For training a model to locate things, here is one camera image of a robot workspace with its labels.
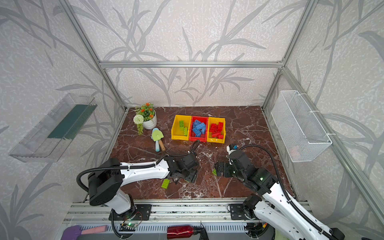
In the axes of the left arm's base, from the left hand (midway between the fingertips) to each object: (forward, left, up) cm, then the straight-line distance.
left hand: (194, 170), depth 84 cm
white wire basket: (+3, -46, +32) cm, 56 cm away
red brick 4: (+22, -17, +1) cm, 28 cm away
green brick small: (+28, +7, -1) cm, 29 cm away
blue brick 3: (+26, -1, 0) cm, 26 cm away
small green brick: (0, -12, -3) cm, 12 cm away
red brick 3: (+26, -14, -2) cm, 29 cm away
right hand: (+1, -15, +13) cm, 19 cm away
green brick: (-7, +16, -3) cm, 17 cm away
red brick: (+30, -17, +1) cm, 35 cm away
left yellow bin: (+27, +13, -4) cm, 31 cm away
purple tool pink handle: (-29, +54, -1) cm, 61 cm away
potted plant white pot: (+31, +31, +2) cm, 44 cm away
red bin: (+23, +2, -1) cm, 24 cm away
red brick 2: (+31, -13, -2) cm, 34 cm away
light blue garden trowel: (+17, +24, -2) cm, 30 cm away
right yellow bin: (+39, -15, -2) cm, 41 cm away
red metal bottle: (-28, +6, +1) cm, 29 cm away
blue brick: (+31, -4, 0) cm, 31 cm away
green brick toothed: (+30, +10, -3) cm, 32 cm away
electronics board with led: (-26, +31, -5) cm, 41 cm away
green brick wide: (+33, +10, 0) cm, 35 cm away
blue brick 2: (+34, 0, 0) cm, 34 cm away
